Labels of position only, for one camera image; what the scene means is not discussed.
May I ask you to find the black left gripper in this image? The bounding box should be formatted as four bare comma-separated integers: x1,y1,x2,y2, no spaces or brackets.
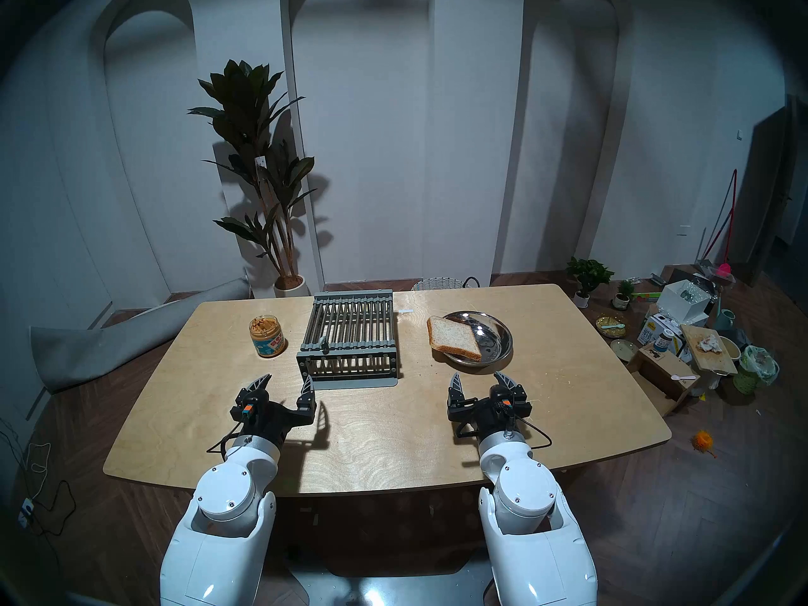
230,374,317,450

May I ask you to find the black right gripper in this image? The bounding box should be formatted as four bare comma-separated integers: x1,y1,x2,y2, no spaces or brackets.
447,371,533,445

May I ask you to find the round steel plate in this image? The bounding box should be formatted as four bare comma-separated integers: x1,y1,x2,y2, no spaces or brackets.
437,311,513,367

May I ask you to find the metal robot base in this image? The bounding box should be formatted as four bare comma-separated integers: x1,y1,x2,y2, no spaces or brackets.
287,551,493,606

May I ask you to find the open peanut butter jar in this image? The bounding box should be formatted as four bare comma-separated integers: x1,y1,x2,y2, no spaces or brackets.
249,315,286,359

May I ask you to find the slice of bread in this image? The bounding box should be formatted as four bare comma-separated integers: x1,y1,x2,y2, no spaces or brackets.
427,316,484,362

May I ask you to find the grey dish rack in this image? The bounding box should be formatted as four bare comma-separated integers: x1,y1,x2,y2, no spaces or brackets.
296,289,401,389

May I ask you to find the small bushy potted plant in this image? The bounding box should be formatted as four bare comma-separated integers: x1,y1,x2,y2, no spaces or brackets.
566,256,614,309

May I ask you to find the white printed carton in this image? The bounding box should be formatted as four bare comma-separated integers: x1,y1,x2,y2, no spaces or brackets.
638,313,689,359

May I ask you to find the white open box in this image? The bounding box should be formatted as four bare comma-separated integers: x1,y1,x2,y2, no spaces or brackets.
656,280,713,326

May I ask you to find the wooden cutting board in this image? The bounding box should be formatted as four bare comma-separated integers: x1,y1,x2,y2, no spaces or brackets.
680,324,738,376

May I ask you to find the tall dark leafy plant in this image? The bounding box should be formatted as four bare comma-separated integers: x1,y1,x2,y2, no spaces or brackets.
187,59,318,280

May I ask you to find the dark door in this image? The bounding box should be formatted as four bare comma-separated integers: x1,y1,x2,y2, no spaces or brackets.
745,97,808,283

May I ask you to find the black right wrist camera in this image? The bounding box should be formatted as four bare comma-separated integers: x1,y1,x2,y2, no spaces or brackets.
491,387,530,417

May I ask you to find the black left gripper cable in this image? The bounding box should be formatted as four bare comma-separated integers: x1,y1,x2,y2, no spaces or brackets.
207,422,244,454

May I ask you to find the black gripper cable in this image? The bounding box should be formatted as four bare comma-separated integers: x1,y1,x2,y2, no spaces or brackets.
207,422,244,454
514,415,553,451

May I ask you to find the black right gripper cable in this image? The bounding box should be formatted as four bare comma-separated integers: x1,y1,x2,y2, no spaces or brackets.
514,415,553,451

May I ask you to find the black floor cable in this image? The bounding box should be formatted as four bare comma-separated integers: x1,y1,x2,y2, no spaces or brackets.
32,480,78,537

